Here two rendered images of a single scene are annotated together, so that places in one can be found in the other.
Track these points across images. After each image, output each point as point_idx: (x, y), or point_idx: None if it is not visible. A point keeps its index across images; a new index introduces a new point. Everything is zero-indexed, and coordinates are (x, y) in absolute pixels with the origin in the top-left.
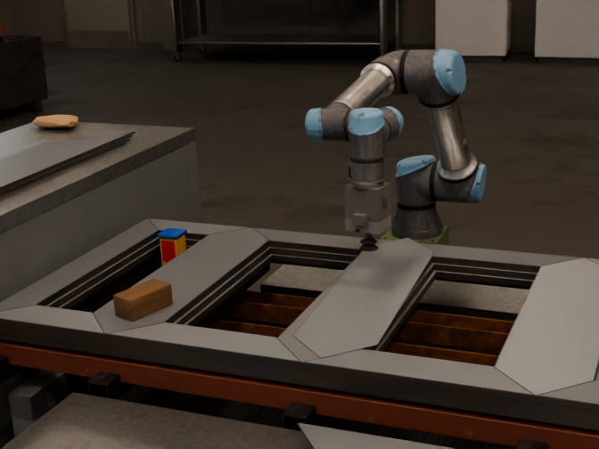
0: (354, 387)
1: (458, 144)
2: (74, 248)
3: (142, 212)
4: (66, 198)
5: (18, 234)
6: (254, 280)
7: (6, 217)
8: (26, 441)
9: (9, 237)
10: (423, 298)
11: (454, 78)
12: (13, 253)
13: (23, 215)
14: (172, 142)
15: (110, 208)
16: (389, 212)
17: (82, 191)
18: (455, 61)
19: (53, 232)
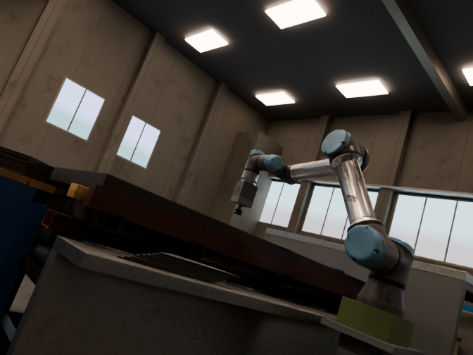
0: None
1: (344, 200)
2: None
3: None
4: (334, 248)
5: (307, 246)
6: (323, 296)
7: (305, 237)
8: None
9: (303, 245)
10: (281, 299)
11: (323, 144)
12: (302, 251)
13: (312, 241)
14: (432, 267)
15: (360, 270)
16: (239, 194)
17: (345, 250)
18: (331, 134)
19: (322, 257)
